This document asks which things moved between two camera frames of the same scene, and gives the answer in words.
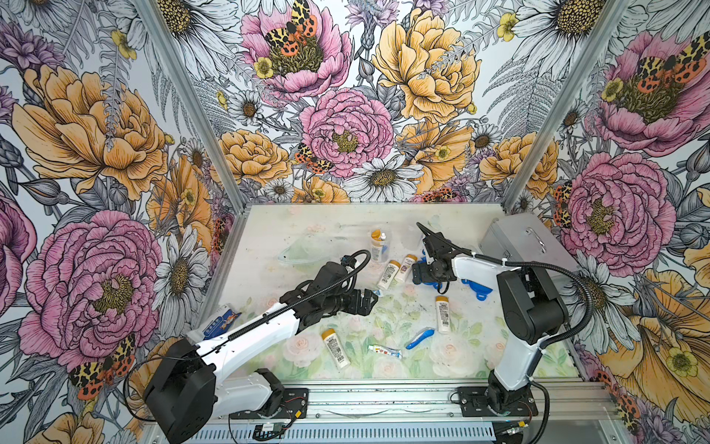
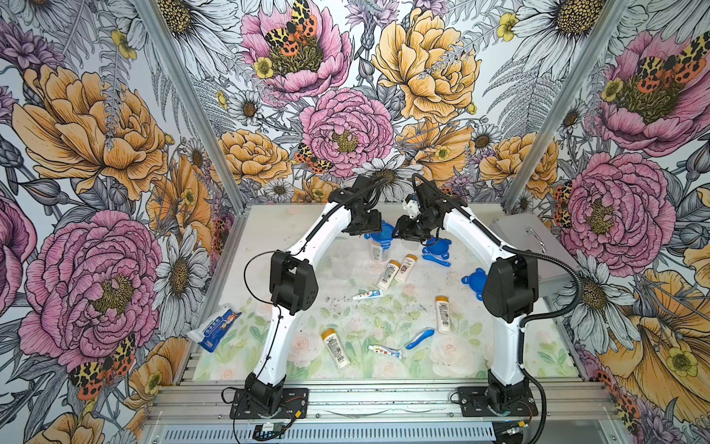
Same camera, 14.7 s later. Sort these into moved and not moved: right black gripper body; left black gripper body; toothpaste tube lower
Moved: right black gripper body; left black gripper body
Not moved: toothpaste tube lower
